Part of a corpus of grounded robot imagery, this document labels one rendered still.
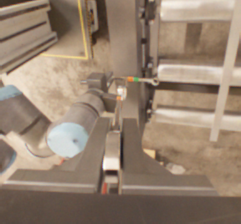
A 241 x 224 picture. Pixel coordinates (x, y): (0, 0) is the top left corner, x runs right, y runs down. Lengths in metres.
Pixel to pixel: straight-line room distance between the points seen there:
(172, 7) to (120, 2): 0.30
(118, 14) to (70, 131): 0.37
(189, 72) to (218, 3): 0.30
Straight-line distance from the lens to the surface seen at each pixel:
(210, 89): 1.12
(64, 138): 0.42
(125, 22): 0.59
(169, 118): 1.08
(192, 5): 0.82
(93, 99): 0.49
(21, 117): 0.50
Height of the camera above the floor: 1.72
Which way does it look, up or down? 50 degrees down
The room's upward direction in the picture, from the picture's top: 156 degrees counter-clockwise
